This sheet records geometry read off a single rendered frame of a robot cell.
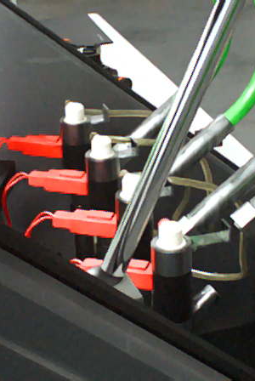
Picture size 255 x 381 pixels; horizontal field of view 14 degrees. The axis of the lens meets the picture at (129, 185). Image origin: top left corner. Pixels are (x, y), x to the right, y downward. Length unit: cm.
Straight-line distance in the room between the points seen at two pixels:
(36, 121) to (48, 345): 71
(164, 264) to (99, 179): 16
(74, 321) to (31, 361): 2
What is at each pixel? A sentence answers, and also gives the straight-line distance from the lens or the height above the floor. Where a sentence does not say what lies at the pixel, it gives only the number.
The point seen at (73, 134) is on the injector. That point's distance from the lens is 91.
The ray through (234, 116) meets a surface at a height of 115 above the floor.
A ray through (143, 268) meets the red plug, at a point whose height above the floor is 112.
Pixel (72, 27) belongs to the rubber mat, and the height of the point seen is 98.
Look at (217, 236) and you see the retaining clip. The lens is 72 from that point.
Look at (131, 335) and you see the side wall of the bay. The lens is 30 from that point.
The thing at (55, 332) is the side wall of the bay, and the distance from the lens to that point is 29.
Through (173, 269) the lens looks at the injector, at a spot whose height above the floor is 112.
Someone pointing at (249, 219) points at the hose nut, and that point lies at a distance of 71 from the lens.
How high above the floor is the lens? 149
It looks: 26 degrees down
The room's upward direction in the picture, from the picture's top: 3 degrees counter-clockwise
